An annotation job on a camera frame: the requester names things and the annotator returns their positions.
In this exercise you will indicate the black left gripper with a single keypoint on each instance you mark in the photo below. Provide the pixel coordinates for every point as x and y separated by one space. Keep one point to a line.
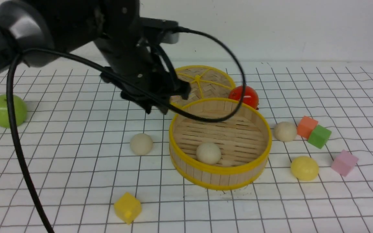
135 59

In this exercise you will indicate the white bun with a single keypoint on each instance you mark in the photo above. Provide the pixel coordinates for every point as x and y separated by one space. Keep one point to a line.
285 131
141 144
208 153

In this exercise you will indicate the white bun front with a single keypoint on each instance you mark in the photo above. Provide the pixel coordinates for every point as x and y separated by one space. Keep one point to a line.
208 153

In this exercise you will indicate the yellow bun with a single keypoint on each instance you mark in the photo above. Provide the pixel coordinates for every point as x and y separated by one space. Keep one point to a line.
304 168

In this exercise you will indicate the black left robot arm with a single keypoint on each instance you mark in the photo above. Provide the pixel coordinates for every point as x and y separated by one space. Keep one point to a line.
61 25

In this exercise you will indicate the bamboo steamer lid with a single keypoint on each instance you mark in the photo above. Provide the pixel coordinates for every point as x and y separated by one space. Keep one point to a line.
205 82

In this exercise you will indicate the bamboo steamer tray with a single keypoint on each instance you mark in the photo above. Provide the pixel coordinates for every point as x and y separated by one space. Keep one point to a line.
245 142

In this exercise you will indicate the red tomato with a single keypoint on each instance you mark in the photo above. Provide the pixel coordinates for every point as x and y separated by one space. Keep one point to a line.
250 96

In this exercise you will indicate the checkered white tablecloth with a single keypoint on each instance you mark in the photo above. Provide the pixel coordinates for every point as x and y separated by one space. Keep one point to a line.
76 142

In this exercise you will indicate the yellow cube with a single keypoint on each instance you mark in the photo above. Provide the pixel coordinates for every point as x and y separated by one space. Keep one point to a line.
127 208

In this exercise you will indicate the orange cube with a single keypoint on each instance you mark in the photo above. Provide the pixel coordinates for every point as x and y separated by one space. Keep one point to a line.
306 126

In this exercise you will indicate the green cube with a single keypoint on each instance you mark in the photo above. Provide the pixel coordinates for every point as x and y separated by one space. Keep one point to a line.
319 136

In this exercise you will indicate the green apple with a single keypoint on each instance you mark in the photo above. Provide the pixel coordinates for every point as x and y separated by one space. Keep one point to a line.
20 111

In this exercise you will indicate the pink cube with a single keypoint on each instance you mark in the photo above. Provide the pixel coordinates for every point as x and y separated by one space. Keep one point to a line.
344 163

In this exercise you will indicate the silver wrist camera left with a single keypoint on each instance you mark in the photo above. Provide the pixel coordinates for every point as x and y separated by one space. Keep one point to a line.
157 31

